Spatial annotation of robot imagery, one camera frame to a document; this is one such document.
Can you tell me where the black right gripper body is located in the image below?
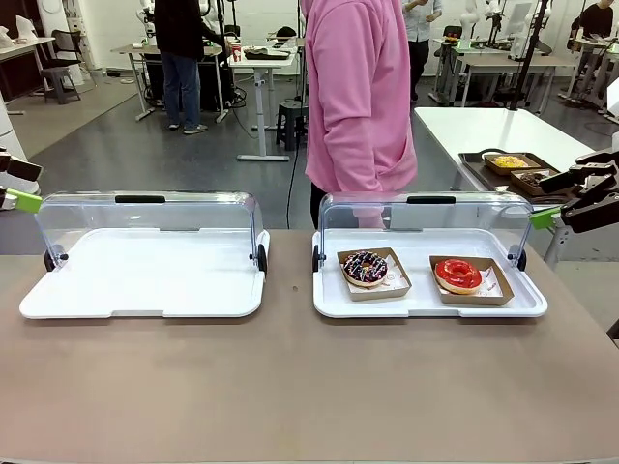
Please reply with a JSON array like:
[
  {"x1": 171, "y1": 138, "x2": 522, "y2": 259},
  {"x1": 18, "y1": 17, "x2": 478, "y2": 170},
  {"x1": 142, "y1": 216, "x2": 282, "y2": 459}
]
[{"x1": 584, "y1": 171, "x2": 619, "y2": 199}]

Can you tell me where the cardboard tray of yellow donut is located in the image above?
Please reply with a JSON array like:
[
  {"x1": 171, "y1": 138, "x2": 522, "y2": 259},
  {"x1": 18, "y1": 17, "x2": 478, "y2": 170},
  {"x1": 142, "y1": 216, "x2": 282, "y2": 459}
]
[{"x1": 483, "y1": 152, "x2": 548, "y2": 176}]

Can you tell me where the cardboard tray of chocolate donut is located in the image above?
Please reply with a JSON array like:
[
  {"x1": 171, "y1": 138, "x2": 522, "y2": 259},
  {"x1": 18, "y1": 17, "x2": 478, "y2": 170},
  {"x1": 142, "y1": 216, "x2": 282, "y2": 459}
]
[{"x1": 510, "y1": 167, "x2": 565, "y2": 197}]

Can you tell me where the black serving tray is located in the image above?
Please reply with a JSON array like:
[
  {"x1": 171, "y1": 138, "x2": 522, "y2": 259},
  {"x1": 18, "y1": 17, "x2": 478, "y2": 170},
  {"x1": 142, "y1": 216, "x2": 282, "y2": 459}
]
[{"x1": 457, "y1": 150, "x2": 581, "y2": 204}]

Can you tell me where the cardboard tray of red donut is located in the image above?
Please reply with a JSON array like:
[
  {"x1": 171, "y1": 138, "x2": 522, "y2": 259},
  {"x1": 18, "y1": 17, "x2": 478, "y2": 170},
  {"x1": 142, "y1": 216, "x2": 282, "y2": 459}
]
[{"x1": 428, "y1": 254, "x2": 516, "y2": 306}]

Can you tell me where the red glazed donut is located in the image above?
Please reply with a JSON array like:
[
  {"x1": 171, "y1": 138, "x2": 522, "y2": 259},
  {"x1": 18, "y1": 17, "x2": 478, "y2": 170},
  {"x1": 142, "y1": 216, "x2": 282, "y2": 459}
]
[{"x1": 433, "y1": 258, "x2": 484, "y2": 295}]

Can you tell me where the person in dark clothes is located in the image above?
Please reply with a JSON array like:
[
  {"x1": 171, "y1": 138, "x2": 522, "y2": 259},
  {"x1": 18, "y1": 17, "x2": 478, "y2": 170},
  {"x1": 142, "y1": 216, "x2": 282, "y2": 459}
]
[{"x1": 570, "y1": 0, "x2": 615, "y2": 93}]

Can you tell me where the cardboard tray of drizzled donut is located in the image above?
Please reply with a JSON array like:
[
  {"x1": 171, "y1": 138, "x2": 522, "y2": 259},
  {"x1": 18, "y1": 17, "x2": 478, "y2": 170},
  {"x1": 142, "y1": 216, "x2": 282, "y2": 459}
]
[{"x1": 337, "y1": 247, "x2": 413, "y2": 304}]

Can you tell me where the dark donut with white drizzle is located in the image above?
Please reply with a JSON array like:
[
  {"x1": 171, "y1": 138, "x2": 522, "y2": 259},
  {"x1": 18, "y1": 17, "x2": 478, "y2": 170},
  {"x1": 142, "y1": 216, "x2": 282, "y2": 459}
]
[{"x1": 341, "y1": 250, "x2": 389, "y2": 290}]

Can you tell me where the person in black top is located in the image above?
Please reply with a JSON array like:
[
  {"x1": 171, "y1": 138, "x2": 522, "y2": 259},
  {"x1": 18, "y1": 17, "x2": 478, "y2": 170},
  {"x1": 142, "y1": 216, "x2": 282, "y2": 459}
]
[{"x1": 153, "y1": 0, "x2": 228, "y2": 135}]

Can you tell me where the person in white shirt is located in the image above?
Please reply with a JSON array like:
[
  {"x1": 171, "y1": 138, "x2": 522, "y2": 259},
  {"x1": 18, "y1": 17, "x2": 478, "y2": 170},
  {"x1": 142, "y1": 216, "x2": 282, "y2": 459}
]
[{"x1": 403, "y1": 0, "x2": 444, "y2": 102}]

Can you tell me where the person in pink hoodie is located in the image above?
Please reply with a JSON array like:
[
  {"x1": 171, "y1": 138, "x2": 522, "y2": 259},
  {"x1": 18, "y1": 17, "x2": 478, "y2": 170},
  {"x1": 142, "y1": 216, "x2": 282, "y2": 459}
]
[{"x1": 299, "y1": 0, "x2": 420, "y2": 231}]

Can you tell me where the person's right hand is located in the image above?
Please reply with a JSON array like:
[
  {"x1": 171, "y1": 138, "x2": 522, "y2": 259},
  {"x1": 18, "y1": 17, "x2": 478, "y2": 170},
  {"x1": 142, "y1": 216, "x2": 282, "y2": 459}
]
[{"x1": 356, "y1": 206, "x2": 388, "y2": 231}]

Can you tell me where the white side table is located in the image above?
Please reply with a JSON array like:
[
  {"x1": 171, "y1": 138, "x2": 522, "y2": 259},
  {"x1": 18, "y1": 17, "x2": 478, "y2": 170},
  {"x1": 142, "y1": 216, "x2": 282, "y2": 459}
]
[{"x1": 414, "y1": 105, "x2": 610, "y2": 262}]

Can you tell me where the clear display case lid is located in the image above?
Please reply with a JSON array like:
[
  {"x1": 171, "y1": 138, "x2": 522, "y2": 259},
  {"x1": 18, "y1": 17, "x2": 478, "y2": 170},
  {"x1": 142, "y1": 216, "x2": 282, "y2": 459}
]
[
  {"x1": 33, "y1": 190, "x2": 265, "y2": 272},
  {"x1": 318, "y1": 191, "x2": 535, "y2": 272}
]

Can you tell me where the black office chair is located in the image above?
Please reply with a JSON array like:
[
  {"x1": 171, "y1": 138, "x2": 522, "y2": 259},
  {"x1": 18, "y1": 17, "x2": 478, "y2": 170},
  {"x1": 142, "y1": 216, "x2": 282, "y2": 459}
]
[{"x1": 41, "y1": 29, "x2": 83, "y2": 106}]

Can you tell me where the white background table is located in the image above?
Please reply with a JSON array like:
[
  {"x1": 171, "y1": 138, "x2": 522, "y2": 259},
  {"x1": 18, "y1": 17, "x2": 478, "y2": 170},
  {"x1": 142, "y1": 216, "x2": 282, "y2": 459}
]
[{"x1": 0, "y1": 36, "x2": 57, "y2": 117}]

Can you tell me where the long grey background desk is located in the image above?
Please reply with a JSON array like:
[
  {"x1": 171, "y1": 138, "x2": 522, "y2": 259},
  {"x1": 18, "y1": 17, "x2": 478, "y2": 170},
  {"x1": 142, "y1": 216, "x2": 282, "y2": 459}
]
[{"x1": 454, "y1": 52, "x2": 579, "y2": 108}]

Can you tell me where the black stand pole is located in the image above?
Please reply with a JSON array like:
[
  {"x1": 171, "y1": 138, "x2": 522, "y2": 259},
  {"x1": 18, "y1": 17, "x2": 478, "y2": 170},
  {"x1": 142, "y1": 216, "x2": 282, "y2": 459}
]
[{"x1": 510, "y1": 0, "x2": 552, "y2": 112}]

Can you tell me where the white display case base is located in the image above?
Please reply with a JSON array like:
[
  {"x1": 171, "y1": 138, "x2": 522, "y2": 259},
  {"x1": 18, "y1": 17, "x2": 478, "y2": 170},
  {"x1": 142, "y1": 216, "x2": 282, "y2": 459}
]
[
  {"x1": 312, "y1": 227, "x2": 549, "y2": 319},
  {"x1": 19, "y1": 227, "x2": 271, "y2": 320}
]

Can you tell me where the white standing desk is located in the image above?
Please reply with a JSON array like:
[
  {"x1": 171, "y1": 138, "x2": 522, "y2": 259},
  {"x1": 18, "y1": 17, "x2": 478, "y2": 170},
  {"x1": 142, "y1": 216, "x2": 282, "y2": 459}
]
[{"x1": 226, "y1": 45, "x2": 304, "y2": 161}]

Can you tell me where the black plastic stool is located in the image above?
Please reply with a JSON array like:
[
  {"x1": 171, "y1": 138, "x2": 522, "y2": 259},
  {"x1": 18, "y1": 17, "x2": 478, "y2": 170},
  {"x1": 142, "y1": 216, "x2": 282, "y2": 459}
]
[{"x1": 276, "y1": 99, "x2": 310, "y2": 151}]

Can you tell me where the white cylindrical pedestal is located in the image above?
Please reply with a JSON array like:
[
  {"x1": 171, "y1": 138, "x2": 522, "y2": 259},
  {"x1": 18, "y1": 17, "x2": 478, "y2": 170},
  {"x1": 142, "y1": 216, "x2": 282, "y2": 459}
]
[{"x1": 0, "y1": 91, "x2": 43, "y2": 183}]

